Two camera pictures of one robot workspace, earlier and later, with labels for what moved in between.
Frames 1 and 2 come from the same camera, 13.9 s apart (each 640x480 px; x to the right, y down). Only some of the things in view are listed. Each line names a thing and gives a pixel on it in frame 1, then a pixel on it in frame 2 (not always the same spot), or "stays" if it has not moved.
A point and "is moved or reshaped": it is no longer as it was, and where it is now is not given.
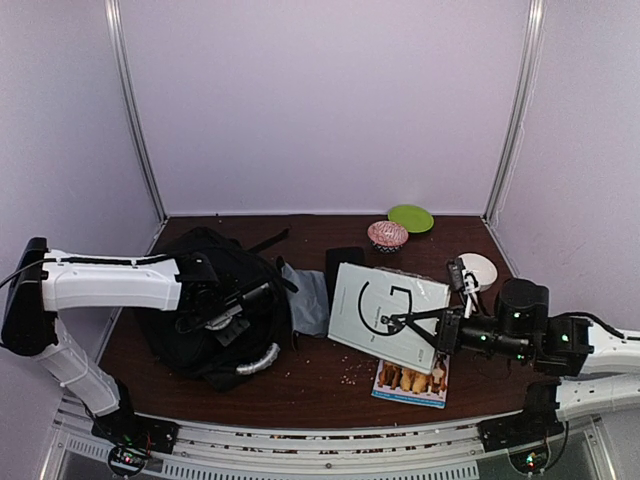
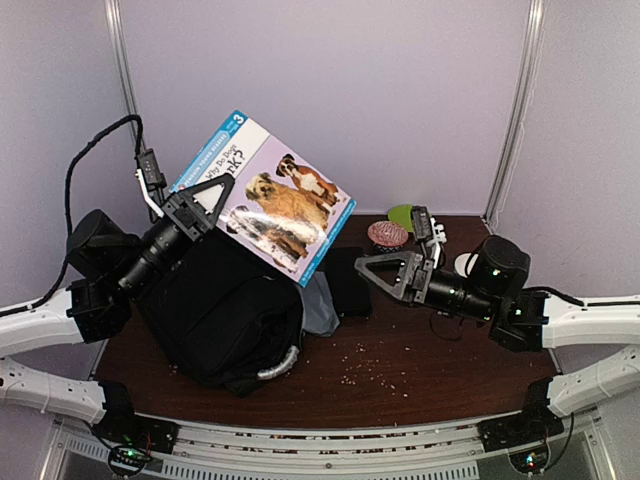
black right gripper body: x=453 y=320 → x=420 y=279
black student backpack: x=234 y=302 is moved or reshaped
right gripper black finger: x=400 y=319 → x=408 y=257
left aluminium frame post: x=114 y=13 stays
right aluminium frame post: x=522 y=106 stays
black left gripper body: x=221 y=327 → x=184 y=221
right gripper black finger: x=430 y=339 → x=398 y=291
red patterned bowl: x=387 y=236 stays
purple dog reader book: x=399 y=383 → x=281 y=212
